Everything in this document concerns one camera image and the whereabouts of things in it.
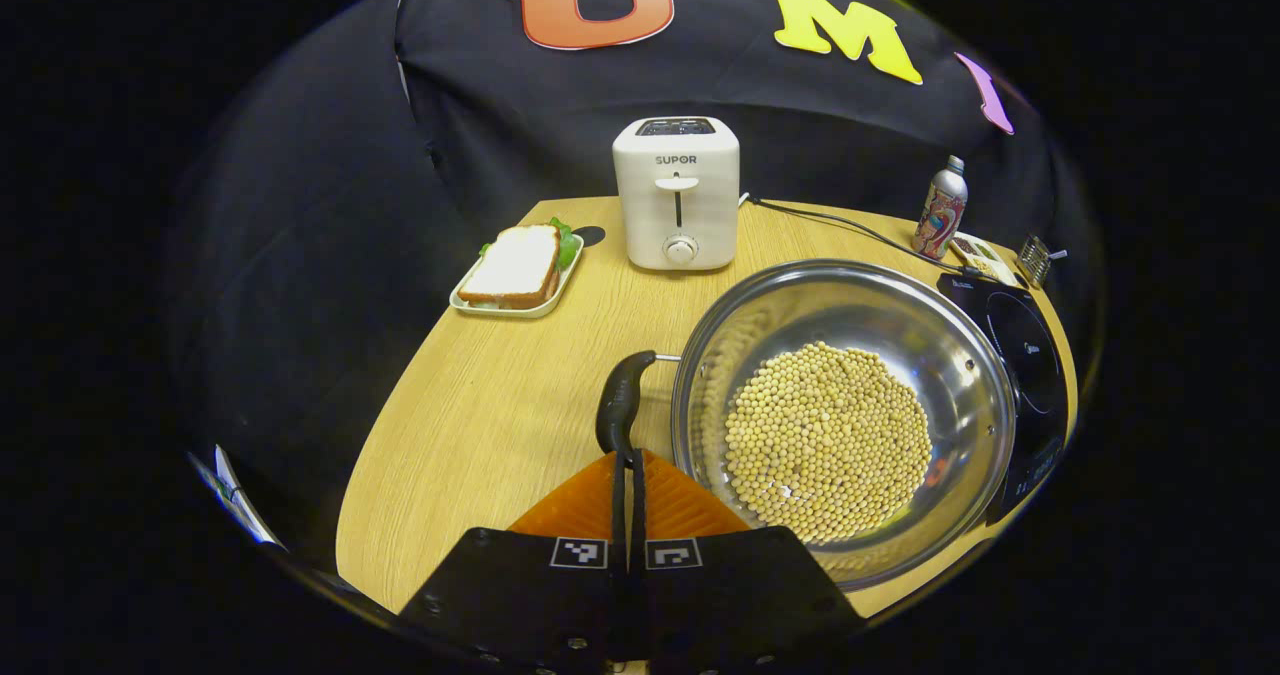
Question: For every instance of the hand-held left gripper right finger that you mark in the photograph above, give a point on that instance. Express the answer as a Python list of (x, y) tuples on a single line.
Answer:
[(740, 595)]

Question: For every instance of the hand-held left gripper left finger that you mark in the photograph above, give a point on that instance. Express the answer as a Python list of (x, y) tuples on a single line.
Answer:
[(520, 595)]

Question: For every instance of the stainless steel pot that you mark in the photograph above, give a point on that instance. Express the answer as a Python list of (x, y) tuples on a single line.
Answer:
[(870, 305)]

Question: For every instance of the black induction cooktop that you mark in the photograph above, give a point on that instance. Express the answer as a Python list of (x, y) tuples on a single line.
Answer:
[(1030, 365)]

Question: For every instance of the pile of soybeans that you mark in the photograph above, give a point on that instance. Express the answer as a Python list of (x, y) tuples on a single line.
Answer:
[(830, 445)]

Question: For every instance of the sandwich with lettuce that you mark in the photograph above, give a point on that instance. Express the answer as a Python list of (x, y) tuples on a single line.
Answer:
[(515, 265)]

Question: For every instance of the white toaster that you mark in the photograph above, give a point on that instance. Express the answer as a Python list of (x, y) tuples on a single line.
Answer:
[(677, 205)]

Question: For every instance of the white divided bean tray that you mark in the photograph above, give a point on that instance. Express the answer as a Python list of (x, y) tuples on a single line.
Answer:
[(985, 260)]

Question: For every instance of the silver printed drink bottle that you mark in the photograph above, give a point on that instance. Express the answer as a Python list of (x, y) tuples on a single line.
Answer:
[(940, 215)]

